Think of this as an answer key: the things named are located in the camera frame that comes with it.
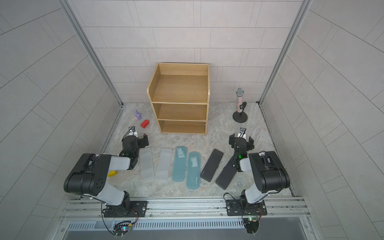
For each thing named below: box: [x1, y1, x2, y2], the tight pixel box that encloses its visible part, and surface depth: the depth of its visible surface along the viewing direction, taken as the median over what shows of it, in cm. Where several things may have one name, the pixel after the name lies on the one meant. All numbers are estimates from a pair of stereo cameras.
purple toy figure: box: [134, 109, 143, 121], surface depth 107 cm
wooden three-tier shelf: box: [147, 63, 211, 136], surface depth 89 cm
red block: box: [140, 119, 150, 129], surface depth 104 cm
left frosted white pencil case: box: [139, 147, 154, 180], surface depth 85 cm
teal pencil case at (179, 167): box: [172, 146, 188, 182], surface depth 87 cm
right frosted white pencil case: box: [155, 147, 172, 180], surface depth 87 cm
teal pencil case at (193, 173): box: [187, 151, 201, 190], surface depth 84 cm
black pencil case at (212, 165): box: [200, 148, 224, 183], surface depth 86 cm
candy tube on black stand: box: [232, 87, 248, 124], surface depth 102 cm
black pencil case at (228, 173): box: [215, 156, 238, 191], surface depth 82 cm
